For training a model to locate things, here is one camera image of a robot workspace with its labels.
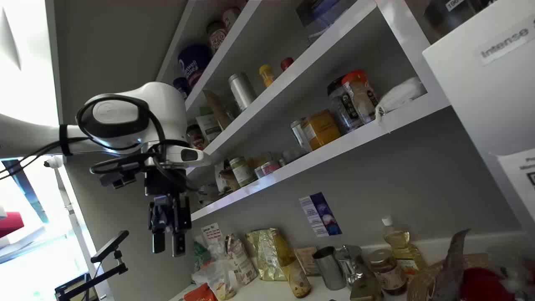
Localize spice jar with red lid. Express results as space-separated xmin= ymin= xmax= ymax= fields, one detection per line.
xmin=340 ymin=68 xmax=381 ymax=125

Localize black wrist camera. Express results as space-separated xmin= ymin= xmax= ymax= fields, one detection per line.
xmin=89 ymin=157 xmax=147 ymax=189

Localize orange packet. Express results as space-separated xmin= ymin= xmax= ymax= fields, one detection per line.
xmin=182 ymin=283 xmax=219 ymax=301

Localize red rounded object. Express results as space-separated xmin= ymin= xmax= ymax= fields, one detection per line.
xmin=458 ymin=266 xmax=517 ymax=301

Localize clear yellow oil bottle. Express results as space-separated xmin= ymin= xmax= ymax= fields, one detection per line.
xmin=380 ymin=214 xmax=432 ymax=281

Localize white jar with green lid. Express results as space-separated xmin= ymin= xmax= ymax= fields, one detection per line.
xmin=228 ymin=155 xmax=258 ymax=189

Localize white fuzzy object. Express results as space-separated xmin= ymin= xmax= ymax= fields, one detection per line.
xmin=500 ymin=256 xmax=535 ymax=301

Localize dark container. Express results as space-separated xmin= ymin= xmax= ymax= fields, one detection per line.
xmin=423 ymin=0 xmax=498 ymax=40

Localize white cabinet label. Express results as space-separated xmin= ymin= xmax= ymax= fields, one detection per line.
xmin=480 ymin=25 xmax=532 ymax=63

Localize white crumpled bag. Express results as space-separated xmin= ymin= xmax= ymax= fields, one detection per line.
xmin=373 ymin=75 xmax=428 ymax=119

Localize pink tin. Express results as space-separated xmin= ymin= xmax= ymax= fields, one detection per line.
xmin=253 ymin=159 xmax=284 ymax=180

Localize dark brown labelled jar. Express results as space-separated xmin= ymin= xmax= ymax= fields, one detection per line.
xmin=366 ymin=249 xmax=410 ymax=298

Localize silver can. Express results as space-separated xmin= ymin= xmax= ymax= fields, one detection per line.
xmin=228 ymin=72 xmax=258 ymax=112

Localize brown jar with pale lid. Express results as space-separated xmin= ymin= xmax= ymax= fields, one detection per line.
xmin=219 ymin=3 xmax=248 ymax=30

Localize white and red packet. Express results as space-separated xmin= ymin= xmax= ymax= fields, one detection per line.
xmin=199 ymin=222 xmax=229 ymax=261

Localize white paper sign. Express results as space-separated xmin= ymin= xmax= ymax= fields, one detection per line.
xmin=497 ymin=147 xmax=535 ymax=209

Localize yellow packet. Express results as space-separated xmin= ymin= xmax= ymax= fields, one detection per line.
xmin=303 ymin=109 xmax=345 ymax=150

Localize small yellow bottle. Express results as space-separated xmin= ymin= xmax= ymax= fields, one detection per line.
xmin=258 ymin=63 xmax=278 ymax=90

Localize black camera stand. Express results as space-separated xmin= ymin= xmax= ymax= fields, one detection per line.
xmin=54 ymin=229 xmax=131 ymax=301

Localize white wall shelf unit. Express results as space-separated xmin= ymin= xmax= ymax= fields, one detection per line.
xmin=156 ymin=0 xmax=453 ymax=224

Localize blue box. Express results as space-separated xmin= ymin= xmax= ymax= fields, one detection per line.
xmin=294 ymin=0 xmax=358 ymax=40

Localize clear plastic bag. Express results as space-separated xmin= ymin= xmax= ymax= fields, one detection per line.
xmin=191 ymin=256 xmax=241 ymax=301

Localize brown glass jar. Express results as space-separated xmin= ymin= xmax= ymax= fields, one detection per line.
xmin=184 ymin=122 xmax=208 ymax=152

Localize metal jug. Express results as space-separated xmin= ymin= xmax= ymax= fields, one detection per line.
xmin=311 ymin=246 xmax=348 ymax=293

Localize dark jar with red label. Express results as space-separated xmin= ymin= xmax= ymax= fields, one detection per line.
xmin=204 ymin=18 xmax=231 ymax=55

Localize white tub with green lid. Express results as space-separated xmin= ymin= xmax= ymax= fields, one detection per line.
xmin=194 ymin=107 xmax=224 ymax=145

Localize beige printed packet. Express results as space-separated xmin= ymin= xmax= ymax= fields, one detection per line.
xmin=224 ymin=232 xmax=259 ymax=286

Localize white pole lamp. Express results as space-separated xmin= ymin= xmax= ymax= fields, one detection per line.
xmin=42 ymin=155 xmax=99 ymax=281

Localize gold foil bag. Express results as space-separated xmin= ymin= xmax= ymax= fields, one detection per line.
xmin=244 ymin=224 xmax=298 ymax=283

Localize dark red object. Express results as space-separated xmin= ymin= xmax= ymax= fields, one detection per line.
xmin=0 ymin=209 xmax=27 ymax=241

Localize tan box with white label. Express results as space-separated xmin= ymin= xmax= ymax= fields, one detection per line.
xmin=201 ymin=89 xmax=236 ymax=130

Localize large blue canister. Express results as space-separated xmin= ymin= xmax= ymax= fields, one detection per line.
xmin=176 ymin=42 xmax=214 ymax=85

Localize brown flat packet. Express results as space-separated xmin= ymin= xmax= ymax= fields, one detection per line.
xmin=293 ymin=246 xmax=323 ymax=277

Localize glass jar with silver lid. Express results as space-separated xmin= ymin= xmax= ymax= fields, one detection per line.
xmin=289 ymin=117 xmax=313 ymax=154

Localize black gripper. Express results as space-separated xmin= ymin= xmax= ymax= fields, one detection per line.
xmin=144 ymin=165 xmax=194 ymax=259

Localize white small packet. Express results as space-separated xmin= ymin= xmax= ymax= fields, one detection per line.
xmin=213 ymin=160 xmax=241 ymax=197

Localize blue frame strip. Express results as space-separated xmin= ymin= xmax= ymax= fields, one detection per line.
xmin=0 ymin=157 xmax=50 ymax=224

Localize white cabinet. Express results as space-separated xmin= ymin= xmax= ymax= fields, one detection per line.
xmin=422 ymin=0 xmax=535 ymax=231

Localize grey pointed paper bag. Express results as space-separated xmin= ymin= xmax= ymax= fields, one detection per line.
xmin=428 ymin=227 xmax=473 ymax=301

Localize crinkled clear wrapper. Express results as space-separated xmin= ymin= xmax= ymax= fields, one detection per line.
xmin=335 ymin=244 xmax=370 ymax=286

